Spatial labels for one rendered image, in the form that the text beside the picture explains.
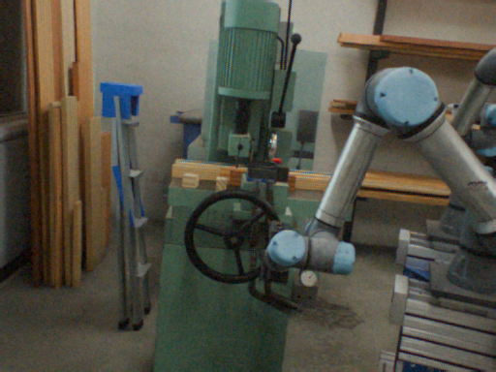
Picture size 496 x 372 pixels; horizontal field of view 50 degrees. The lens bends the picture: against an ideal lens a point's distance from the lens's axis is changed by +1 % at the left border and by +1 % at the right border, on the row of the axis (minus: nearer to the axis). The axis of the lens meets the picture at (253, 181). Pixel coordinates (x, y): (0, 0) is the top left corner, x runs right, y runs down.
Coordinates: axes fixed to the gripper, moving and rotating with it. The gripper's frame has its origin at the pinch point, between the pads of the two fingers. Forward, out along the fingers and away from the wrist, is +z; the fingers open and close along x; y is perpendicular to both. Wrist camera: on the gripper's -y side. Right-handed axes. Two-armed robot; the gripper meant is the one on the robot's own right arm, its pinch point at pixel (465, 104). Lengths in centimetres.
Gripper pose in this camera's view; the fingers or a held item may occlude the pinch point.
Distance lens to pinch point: 250.2
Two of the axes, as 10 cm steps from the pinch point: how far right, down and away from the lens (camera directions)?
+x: 10.0, -0.2, -0.5
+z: 0.4, -2.1, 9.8
